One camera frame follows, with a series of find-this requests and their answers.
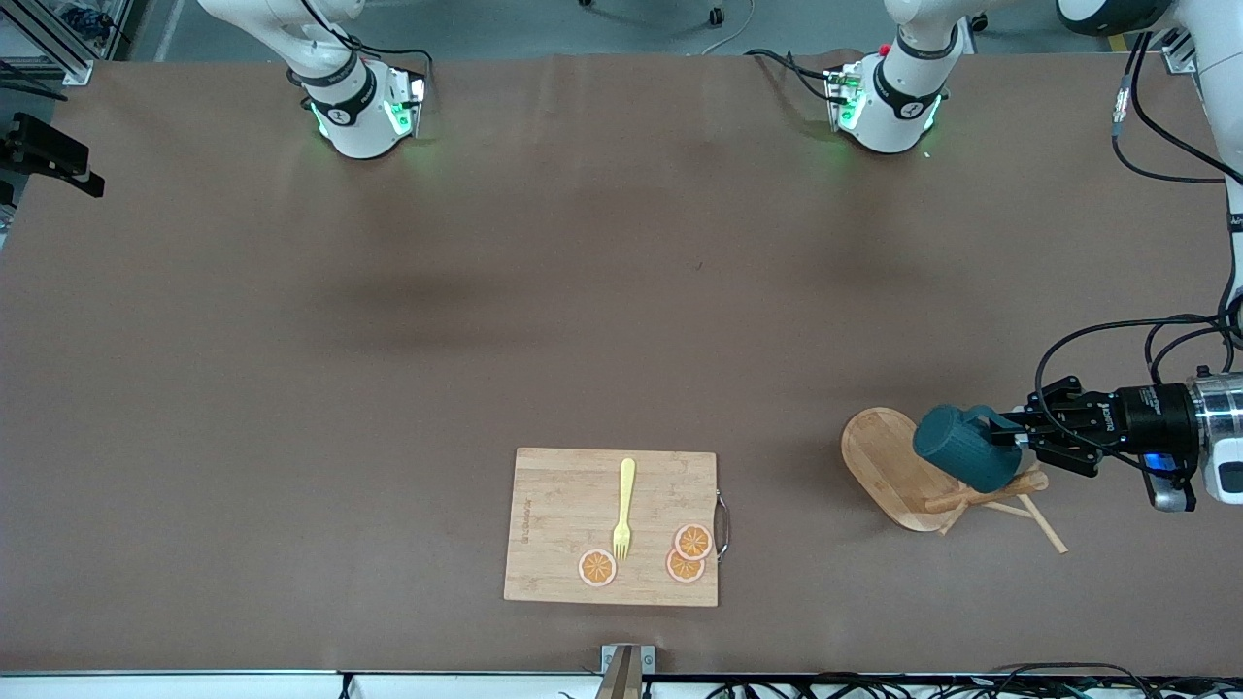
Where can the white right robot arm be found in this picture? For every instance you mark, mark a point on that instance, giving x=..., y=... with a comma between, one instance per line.
x=354, y=116

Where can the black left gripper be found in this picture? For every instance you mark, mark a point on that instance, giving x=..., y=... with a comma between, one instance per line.
x=1152, y=415

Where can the dark teal ribbed cup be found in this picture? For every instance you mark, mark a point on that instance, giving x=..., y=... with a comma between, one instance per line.
x=957, y=447

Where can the yellow plastic fork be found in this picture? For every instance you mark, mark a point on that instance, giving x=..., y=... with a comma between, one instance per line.
x=627, y=485

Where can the wooden mug tree rack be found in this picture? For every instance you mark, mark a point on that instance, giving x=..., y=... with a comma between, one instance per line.
x=884, y=456

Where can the brown table cover sheet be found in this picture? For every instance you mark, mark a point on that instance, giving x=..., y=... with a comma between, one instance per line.
x=388, y=485

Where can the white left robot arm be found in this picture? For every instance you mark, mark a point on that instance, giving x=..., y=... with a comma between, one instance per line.
x=893, y=107

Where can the aluminium frame profile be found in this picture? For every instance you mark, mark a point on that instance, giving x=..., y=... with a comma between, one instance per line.
x=78, y=70
x=1177, y=60

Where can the white front rail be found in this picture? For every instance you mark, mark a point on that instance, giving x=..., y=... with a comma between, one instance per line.
x=194, y=687

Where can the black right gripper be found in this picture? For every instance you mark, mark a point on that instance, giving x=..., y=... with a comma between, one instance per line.
x=44, y=148

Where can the bamboo cutting board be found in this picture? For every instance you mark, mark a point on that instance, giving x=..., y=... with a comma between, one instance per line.
x=563, y=524

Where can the orange slice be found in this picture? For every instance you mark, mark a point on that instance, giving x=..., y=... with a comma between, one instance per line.
x=693, y=542
x=597, y=568
x=680, y=571

